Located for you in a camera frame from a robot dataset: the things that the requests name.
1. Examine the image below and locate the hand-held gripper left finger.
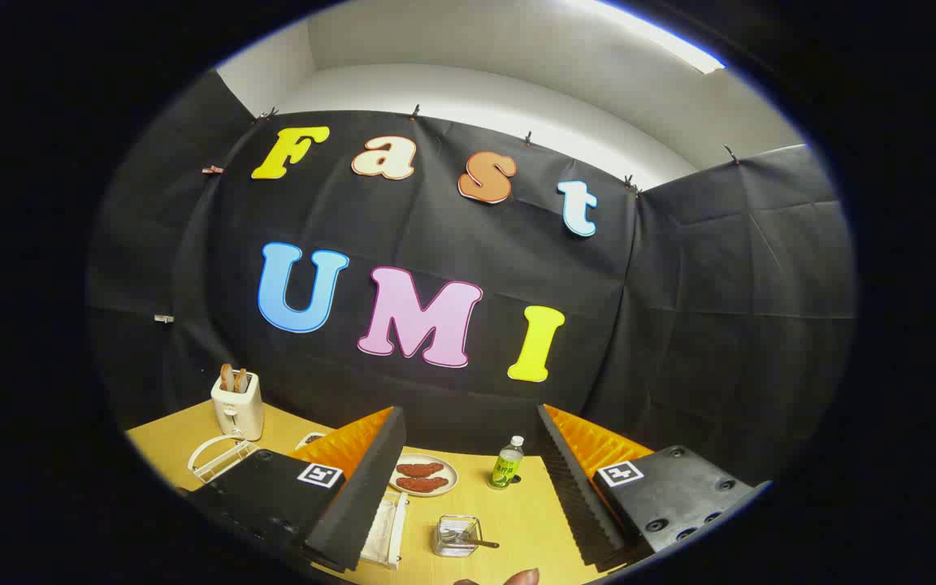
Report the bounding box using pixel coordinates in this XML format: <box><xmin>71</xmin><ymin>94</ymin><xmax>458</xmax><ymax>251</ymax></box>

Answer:
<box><xmin>188</xmin><ymin>406</ymin><xmax>407</xmax><ymax>574</ymax></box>

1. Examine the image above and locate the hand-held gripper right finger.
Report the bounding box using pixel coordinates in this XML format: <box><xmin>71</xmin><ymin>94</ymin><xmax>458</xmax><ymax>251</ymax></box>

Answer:
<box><xmin>536</xmin><ymin>404</ymin><xmax>772</xmax><ymax>571</ymax></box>

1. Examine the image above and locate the metal wire basket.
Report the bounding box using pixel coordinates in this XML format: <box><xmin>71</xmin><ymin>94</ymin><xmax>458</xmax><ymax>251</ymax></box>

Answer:
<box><xmin>433</xmin><ymin>515</ymin><xmax>483</xmax><ymax>558</ymax></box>

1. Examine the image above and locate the white wire dish rack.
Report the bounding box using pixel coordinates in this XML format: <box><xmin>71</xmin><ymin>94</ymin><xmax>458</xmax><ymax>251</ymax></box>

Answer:
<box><xmin>188</xmin><ymin>435</ymin><xmax>410</xmax><ymax>570</ymax></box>

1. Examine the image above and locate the white plate with sausages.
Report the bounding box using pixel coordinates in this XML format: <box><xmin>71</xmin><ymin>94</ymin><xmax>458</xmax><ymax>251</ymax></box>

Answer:
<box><xmin>388</xmin><ymin>453</ymin><xmax>459</xmax><ymax>497</ymax></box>

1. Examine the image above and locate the green label drink bottle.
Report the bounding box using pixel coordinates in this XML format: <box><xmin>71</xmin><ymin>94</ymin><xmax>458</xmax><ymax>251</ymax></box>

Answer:
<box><xmin>487</xmin><ymin>435</ymin><xmax>526</xmax><ymax>491</ymax></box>

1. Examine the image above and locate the white toaster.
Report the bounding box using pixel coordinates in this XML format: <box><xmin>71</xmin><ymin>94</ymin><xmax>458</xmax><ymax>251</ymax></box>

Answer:
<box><xmin>210</xmin><ymin>372</ymin><xmax>265</xmax><ymax>442</ymax></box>

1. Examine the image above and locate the black backdrop cloth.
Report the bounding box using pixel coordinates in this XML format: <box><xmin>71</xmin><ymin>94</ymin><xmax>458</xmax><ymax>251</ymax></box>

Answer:
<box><xmin>86</xmin><ymin>69</ymin><xmax>857</xmax><ymax>488</ymax></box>

